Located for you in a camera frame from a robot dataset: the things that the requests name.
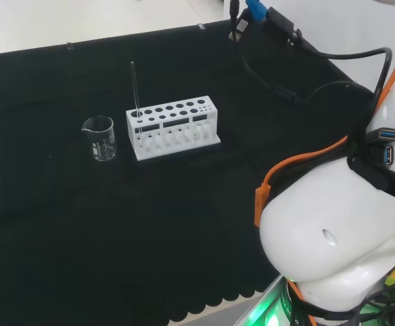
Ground glass rod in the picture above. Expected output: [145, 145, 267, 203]
[130, 60, 142, 118]

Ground white test tube rack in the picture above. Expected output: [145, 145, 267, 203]
[125, 95, 222, 162]

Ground clear glass beaker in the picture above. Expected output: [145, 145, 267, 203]
[80, 115, 118, 162]

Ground black cloth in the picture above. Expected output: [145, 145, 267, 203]
[0, 18, 377, 326]

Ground black USB socket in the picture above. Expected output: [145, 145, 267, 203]
[366, 127, 395, 142]
[375, 145, 395, 167]

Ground orange cable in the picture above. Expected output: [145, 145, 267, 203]
[254, 13, 395, 228]

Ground black cable with ferrite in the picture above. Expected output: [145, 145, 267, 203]
[229, 0, 361, 105]

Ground grey base plate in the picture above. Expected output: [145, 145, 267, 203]
[233, 274, 288, 326]

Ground black cable with blue connector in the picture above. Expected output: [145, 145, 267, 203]
[245, 0, 394, 103]

